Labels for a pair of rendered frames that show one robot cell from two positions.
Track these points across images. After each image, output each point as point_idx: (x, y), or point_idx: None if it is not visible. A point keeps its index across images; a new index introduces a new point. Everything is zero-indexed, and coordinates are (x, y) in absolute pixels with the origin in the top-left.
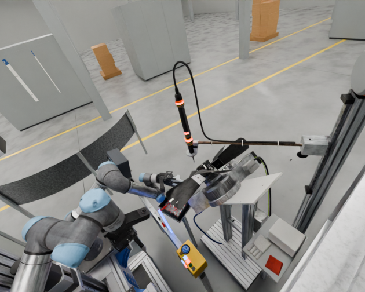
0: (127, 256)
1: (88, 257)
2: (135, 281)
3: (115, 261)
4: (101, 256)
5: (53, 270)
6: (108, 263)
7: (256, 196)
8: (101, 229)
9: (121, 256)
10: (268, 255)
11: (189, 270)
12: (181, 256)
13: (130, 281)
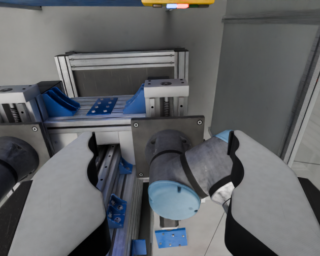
0: (63, 95)
1: (31, 169)
2: (106, 98)
3: (63, 123)
4: (40, 147)
5: None
6: (59, 134)
7: None
8: None
9: (59, 107)
10: None
11: (198, 5)
12: (162, 1)
13: (107, 110)
